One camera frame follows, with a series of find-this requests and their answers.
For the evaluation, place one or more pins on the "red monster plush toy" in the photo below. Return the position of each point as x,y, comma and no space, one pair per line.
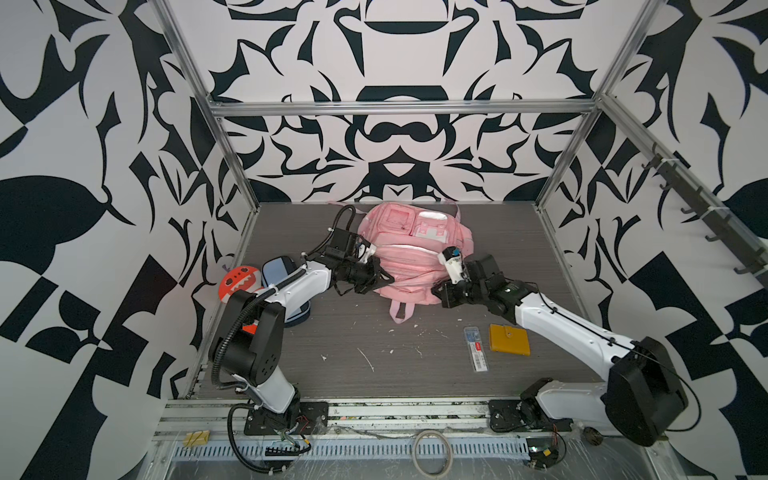
242,278

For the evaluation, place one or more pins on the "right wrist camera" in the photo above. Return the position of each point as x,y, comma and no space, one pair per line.
451,258

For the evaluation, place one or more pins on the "clear pen refill box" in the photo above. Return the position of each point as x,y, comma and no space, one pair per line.
475,347

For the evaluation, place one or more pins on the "black hook rail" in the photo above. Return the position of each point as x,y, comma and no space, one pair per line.
702,204

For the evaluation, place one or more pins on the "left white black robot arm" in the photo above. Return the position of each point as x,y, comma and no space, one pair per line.
245,351

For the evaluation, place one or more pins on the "pink student backpack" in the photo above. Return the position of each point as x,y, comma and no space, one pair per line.
409,242

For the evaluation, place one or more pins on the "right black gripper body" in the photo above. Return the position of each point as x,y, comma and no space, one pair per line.
466,291

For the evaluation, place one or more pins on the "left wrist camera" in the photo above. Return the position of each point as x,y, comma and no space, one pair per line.
364,251

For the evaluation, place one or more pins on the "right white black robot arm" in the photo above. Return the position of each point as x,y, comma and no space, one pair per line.
639,393

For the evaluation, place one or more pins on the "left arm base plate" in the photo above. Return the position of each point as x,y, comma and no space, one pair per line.
301,417

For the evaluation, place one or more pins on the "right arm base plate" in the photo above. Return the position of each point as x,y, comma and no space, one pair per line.
507,416

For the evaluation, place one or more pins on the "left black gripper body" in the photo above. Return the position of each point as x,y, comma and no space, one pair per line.
363,276

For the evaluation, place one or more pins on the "roll of clear tape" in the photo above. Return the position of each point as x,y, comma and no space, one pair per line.
431,445

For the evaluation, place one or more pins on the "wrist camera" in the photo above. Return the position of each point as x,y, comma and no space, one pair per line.
451,258
364,251

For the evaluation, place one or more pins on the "yellow tape piece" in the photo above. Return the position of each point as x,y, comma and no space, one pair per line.
196,439

